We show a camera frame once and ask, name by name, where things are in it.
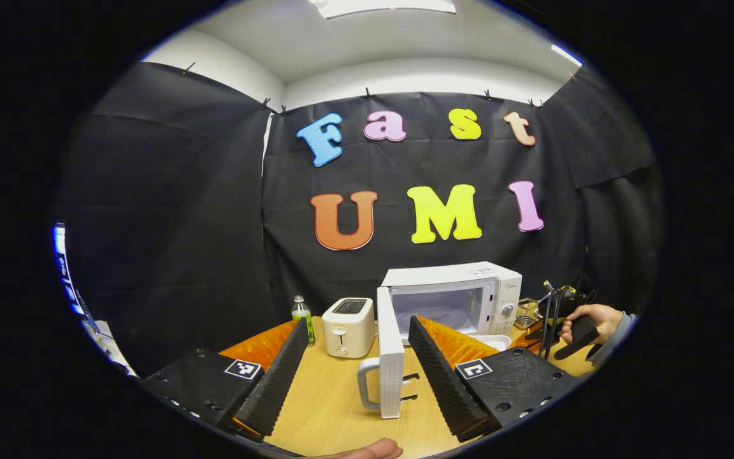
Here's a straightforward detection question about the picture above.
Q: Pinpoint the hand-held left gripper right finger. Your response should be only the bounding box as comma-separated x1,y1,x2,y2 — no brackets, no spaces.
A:
408,315,583,443

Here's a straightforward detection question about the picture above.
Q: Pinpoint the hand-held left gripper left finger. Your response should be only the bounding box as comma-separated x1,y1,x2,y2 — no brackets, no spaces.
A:
141,317,310,444

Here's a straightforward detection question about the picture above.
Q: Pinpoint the white square plate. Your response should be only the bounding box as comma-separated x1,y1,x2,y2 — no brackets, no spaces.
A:
469,334,512,353

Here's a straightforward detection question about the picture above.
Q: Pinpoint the white microwave oven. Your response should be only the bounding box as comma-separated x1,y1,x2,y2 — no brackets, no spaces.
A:
357,261,523,419

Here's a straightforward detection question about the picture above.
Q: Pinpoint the green drink bottle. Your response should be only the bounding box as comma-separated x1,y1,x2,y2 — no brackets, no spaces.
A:
291,295,315,347

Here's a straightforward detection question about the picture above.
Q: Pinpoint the white toaster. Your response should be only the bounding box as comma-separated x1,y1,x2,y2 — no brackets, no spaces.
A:
321,297,377,359

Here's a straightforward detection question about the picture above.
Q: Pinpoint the black backdrop cloth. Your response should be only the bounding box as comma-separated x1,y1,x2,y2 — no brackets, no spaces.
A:
55,61,664,377

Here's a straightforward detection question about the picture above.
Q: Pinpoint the lit monitor screen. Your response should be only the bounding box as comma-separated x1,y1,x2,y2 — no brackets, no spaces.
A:
52,222,87,318

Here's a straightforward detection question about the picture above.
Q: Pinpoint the small ceiling light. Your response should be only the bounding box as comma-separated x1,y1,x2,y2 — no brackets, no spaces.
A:
550,43,583,68

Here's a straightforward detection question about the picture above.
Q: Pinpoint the long ceiling light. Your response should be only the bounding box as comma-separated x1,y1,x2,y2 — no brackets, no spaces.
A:
308,0,457,18

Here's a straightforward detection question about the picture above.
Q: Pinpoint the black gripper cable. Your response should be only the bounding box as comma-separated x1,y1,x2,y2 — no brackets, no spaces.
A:
538,287,564,359

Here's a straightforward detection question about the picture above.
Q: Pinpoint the metal wire basket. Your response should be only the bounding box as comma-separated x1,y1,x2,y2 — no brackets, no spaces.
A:
514,298,541,330

